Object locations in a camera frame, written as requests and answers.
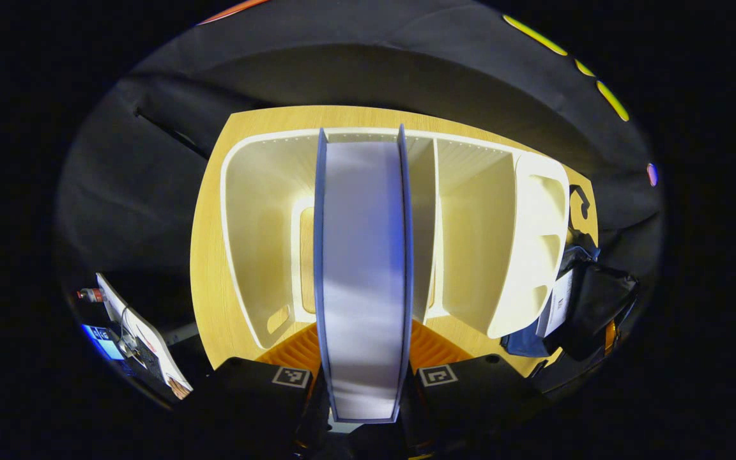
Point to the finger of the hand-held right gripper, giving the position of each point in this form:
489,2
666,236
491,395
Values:
610,337

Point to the white book with large print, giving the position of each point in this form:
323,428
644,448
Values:
361,255

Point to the blue schoolbag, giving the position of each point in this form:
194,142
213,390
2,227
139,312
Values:
598,300

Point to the small red object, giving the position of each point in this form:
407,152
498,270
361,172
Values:
90,294

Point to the white bookshelf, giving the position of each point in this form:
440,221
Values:
476,236

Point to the blue lit screen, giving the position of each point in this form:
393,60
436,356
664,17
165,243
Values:
103,342

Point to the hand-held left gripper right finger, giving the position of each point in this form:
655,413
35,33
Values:
476,402

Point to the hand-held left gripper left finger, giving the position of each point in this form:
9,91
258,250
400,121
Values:
246,402

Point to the black backdrop cloth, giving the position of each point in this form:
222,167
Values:
278,64

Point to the white cluttered table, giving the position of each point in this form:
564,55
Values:
151,338

